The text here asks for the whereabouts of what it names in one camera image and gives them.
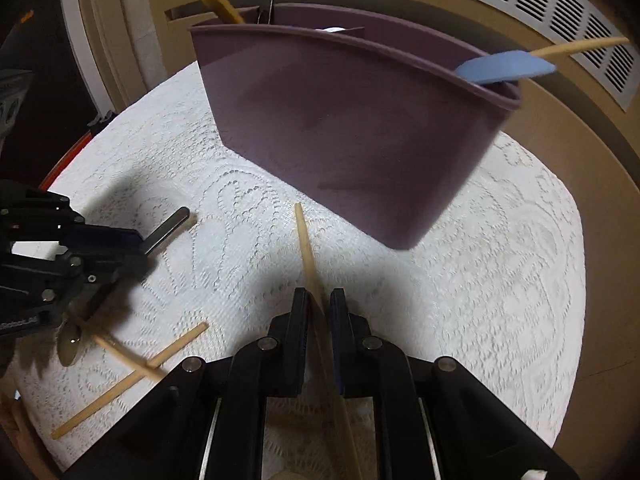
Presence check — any blue plastic spoon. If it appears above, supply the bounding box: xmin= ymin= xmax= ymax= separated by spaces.
xmin=454 ymin=50 xmax=558 ymax=86

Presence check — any white lace tablecloth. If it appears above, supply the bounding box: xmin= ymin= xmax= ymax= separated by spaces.
xmin=10 ymin=60 xmax=587 ymax=480

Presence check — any wooden spoon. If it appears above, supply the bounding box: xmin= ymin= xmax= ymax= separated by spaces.
xmin=199 ymin=0 xmax=246 ymax=26

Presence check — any plain metal spoon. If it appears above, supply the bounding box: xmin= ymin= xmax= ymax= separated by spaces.
xmin=56 ymin=207 xmax=192 ymax=367

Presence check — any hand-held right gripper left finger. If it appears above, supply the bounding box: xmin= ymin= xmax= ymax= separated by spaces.
xmin=62 ymin=287 xmax=309 ymax=480

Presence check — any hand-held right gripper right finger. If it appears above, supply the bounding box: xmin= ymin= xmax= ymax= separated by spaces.
xmin=328 ymin=288 xmax=576 ymax=480

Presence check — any purple plastic utensil holder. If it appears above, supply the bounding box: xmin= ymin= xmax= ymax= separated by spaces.
xmin=189 ymin=2 xmax=522 ymax=251

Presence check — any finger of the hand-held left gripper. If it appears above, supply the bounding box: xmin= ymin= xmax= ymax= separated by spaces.
xmin=62 ymin=219 xmax=149 ymax=257
xmin=50 ymin=254 xmax=157 ymax=312

